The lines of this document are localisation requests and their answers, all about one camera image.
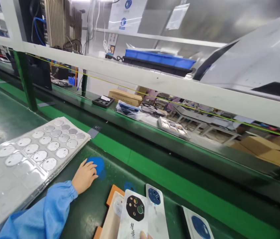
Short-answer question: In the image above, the person's left hand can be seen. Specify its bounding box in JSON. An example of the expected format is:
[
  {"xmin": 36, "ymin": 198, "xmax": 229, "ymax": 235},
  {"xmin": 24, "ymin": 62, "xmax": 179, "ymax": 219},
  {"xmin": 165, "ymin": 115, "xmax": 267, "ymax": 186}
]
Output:
[{"xmin": 71, "ymin": 159, "xmax": 99, "ymax": 195}]

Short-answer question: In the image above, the white card with black film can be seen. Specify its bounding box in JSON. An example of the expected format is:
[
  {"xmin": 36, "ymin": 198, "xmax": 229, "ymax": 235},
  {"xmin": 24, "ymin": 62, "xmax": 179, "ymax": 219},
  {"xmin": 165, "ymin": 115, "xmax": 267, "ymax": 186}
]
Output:
[{"xmin": 117, "ymin": 189, "xmax": 148, "ymax": 239}]

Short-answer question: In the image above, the orange jig with beige plate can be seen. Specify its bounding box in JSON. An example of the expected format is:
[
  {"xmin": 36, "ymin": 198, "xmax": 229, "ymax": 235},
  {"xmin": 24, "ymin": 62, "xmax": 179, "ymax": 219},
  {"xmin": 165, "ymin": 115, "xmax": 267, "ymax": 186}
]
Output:
[{"xmin": 93, "ymin": 184, "xmax": 126, "ymax": 239}]

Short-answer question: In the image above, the small blue film scrap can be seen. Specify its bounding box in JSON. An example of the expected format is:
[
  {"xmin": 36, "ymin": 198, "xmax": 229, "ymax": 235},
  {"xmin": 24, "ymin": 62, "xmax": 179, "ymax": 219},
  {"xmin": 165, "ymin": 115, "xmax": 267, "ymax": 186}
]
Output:
[{"xmin": 123, "ymin": 182, "xmax": 136, "ymax": 193}]

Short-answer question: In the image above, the white card with round blue film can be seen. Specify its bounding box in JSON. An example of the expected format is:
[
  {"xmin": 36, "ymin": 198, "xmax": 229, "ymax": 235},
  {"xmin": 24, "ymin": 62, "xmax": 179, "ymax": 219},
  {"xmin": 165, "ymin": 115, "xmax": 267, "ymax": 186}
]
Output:
[{"xmin": 181, "ymin": 205, "xmax": 215, "ymax": 239}]

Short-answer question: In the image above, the grey tray of small parts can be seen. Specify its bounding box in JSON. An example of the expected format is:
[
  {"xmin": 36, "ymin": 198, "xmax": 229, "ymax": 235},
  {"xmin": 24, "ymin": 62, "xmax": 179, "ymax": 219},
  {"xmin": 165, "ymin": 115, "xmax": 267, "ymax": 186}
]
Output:
[{"xmin": 157, "ymin": 116, "xmax": 192, "ymax": 140}]

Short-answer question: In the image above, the pile of blue plastic bags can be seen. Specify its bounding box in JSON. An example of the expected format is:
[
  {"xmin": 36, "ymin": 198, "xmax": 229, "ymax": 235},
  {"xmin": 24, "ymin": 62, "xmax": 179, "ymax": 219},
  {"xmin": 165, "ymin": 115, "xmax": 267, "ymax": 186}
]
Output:
[{"xmin": 116, "ymin": 100, "xmax": 143, "ymax": 118}]

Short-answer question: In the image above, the group of silver octagonal parts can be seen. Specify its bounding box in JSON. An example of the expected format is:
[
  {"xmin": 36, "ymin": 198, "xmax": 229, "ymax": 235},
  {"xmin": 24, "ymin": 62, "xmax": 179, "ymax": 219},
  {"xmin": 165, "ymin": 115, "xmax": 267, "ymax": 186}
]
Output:
[{"xmin": 0, "ymin": 119, "xmax": 86, "ymax": 172}]

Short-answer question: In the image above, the grey work table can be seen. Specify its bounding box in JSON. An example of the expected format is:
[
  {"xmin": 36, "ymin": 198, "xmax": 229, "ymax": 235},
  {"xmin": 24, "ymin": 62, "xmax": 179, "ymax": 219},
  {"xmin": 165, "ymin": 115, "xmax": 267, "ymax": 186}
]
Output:
[{"xmin": 176, "ymin": 104, "xmax": 241, "ymax": 144}]

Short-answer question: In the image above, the closed cardboard box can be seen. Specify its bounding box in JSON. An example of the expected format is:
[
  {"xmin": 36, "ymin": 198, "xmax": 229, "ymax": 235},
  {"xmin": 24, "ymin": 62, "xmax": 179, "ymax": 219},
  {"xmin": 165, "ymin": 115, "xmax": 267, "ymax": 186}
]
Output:
[{"xmin": 108, "ymin": 88, "xmax": 143, "ymax": 107}]

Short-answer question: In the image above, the black parts tray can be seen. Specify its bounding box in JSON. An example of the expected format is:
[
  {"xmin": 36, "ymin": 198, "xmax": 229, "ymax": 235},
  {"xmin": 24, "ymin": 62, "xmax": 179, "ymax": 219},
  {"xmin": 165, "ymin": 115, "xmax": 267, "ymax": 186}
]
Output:
[{"xmin": 91, "ymin": 95, "xmax": 115, "ymax": 108}]

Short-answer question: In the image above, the stack of open cardboard boxes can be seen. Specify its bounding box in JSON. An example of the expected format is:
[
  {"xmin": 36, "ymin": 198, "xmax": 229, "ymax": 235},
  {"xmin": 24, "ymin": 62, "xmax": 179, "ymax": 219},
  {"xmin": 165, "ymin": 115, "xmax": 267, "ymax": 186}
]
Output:
[{"xmin": 230, "ymin": 131, "xmax": 280, "ymax": 168}]

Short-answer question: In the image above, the black plastic bin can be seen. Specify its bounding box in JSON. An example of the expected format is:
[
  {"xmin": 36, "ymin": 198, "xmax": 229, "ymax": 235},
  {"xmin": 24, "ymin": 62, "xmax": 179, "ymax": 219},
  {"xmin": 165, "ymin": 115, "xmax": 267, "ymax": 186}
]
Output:
[{"xmin": 122, "ymin": 56, "xmax": 193, "ymax": 77}]

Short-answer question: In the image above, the blue plastic bin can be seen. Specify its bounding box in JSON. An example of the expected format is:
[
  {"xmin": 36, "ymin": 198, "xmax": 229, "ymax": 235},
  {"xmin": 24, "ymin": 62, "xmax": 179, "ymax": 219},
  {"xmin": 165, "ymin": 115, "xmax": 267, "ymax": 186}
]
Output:
[{"xmin": 125, "ymin": 48, "xmax": 197, "ymax": 69}]

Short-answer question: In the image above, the grey machine cover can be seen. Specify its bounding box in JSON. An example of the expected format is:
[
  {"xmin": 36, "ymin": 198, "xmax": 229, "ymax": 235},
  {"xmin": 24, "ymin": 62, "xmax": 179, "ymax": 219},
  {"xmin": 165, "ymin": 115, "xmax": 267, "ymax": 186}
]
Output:
[{"xmin": 193, "ymin": 8, "xmax": 280, "ymax": 106}]

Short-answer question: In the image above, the white sign with blue circles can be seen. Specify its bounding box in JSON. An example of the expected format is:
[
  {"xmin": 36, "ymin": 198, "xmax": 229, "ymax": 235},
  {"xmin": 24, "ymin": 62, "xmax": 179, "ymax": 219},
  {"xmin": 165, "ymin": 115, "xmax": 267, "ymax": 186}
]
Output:
[{"xmin": 108, "ymin": 0, "xmax": 147, "ymax": 34}]

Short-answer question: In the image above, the hanging clear plastic bag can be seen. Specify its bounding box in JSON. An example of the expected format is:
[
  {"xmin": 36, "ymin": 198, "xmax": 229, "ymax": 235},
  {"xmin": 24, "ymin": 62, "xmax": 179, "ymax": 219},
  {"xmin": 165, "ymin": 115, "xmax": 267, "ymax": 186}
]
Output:
[{"xmin": 165, "ymin": 0, "xmax": 190, "ymax": 31}]

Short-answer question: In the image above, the beige ribbed heat sink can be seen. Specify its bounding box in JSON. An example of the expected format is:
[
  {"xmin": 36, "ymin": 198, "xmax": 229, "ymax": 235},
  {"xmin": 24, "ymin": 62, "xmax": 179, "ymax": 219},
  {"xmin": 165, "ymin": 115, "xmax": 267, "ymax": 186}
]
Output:
[{"xmin": 44, "ymin": 0, "xmax": 84, "ymax": 49}]

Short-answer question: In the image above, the white card with blue camera film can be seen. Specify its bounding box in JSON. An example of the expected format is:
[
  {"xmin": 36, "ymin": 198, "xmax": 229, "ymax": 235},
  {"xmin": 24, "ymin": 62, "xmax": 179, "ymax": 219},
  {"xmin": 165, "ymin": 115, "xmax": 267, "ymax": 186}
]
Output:
[{"xmin": 145, "ymin": 183, "xmax": 169, "ymax": 239}]

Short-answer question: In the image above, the yellow green cord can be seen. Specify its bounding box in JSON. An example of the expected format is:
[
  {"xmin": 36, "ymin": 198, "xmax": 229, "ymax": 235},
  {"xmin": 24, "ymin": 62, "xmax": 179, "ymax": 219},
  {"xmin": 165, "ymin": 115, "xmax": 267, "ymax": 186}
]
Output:
[{"xmin": 0, "ymin": 42, "xmax": 280, "ymax": 141}]

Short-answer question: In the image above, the white frame rail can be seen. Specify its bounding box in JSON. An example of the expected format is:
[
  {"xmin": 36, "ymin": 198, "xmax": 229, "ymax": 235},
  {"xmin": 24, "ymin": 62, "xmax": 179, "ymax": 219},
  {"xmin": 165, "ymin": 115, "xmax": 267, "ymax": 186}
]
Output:
[{"xmin": 0, "ymin": 0, "xmax": 280, "ymax": 134}]

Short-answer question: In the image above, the green steel post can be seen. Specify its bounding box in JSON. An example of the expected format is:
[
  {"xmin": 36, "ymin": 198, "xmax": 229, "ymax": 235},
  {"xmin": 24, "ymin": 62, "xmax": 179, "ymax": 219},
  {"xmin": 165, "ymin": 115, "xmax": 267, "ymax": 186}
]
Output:
[{"xmin": 12, "ymin": 49, "xmax": 38, "ymax": 112}]

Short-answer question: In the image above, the blue cable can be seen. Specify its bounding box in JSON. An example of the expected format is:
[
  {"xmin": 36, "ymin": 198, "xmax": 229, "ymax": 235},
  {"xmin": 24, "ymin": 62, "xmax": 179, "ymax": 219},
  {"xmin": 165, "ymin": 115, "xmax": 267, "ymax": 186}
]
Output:
[{"xmin": 31, "ymin": 14, "xmax": 48, "ymax": 47}]

